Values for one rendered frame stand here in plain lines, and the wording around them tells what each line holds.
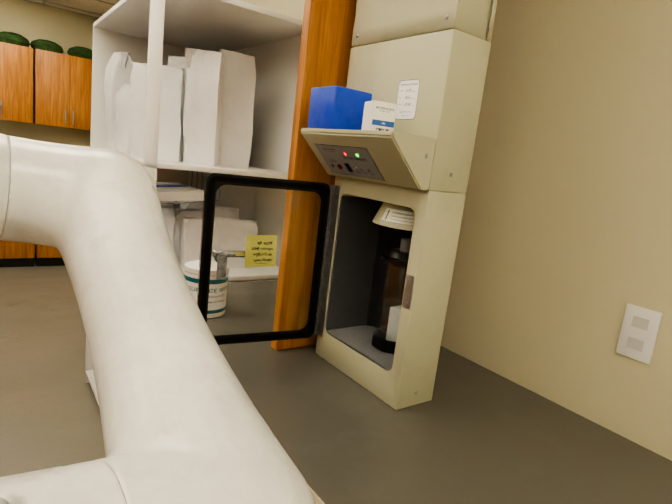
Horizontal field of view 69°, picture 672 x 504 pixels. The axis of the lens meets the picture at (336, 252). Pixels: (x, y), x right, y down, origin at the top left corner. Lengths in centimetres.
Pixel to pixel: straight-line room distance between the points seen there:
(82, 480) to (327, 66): 109
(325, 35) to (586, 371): 100
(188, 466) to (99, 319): 17
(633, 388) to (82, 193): 112
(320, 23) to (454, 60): 39
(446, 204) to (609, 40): 55
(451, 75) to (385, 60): 19
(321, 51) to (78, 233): 86
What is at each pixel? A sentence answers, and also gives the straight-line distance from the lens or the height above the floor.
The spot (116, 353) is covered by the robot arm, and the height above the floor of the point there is 128.
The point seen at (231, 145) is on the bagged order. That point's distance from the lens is 224.
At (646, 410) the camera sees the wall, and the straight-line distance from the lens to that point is 128.
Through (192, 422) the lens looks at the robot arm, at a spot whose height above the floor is 127.
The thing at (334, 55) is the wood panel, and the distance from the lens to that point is 128.
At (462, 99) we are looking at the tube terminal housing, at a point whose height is 159.
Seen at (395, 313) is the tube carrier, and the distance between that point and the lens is 115.
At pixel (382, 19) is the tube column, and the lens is 118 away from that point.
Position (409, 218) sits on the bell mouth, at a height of 134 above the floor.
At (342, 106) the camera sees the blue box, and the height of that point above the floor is 156.
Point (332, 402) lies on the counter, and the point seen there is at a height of 94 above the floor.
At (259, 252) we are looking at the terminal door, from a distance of 116.
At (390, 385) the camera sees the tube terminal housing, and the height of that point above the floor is 99.
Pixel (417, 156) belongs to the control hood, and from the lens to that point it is 95.
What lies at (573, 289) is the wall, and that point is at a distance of 130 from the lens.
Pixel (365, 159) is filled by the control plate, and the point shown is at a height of 146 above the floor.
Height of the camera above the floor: 145
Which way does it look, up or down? 11 degrees down
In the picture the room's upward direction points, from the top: 7 degrees clockwise
